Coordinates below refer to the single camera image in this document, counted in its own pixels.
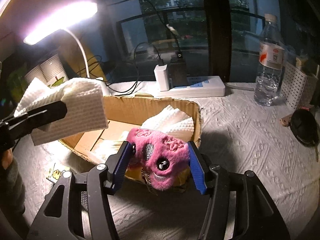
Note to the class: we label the pink plush toy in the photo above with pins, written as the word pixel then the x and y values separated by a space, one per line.
pixel 160 157

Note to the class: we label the white power strip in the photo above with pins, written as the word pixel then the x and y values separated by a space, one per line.
pixel 198 87

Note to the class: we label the black round object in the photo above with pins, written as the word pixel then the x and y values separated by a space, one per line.
pixel 304 127

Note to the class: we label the white charger adapter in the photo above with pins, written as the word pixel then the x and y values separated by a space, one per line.
pixel 162 77

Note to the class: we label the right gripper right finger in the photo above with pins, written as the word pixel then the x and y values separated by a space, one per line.
pixel 256 214

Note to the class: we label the white perforated organizer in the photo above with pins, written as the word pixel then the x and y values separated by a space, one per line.
pixel 297 88

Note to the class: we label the white paper towel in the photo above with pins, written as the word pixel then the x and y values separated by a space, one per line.
pixel 84 101
pixel 171 121

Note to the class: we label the white desk lamp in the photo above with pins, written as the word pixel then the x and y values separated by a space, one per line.
pixel 62 19

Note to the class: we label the cardboard box tray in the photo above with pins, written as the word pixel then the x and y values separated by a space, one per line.
pixel 125 127

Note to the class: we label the tissue pack with cartoon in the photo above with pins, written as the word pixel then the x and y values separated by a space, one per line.
pixel 56 171

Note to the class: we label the clear water bottle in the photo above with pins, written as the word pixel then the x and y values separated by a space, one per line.
pixel 270 63

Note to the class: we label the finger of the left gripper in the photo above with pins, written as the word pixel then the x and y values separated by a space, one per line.
pixel 13 128

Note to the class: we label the white paper cup pack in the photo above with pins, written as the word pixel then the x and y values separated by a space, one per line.
pixel 51 72

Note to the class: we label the black charger adapter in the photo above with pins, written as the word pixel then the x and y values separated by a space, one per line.
pixel 178 70

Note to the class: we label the white patterned tablecloth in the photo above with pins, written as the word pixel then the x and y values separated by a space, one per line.
pixel 236 133

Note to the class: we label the person's hand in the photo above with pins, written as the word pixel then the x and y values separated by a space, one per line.
pixel 7 158

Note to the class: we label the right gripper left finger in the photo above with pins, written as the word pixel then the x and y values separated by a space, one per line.
pixel 60 217

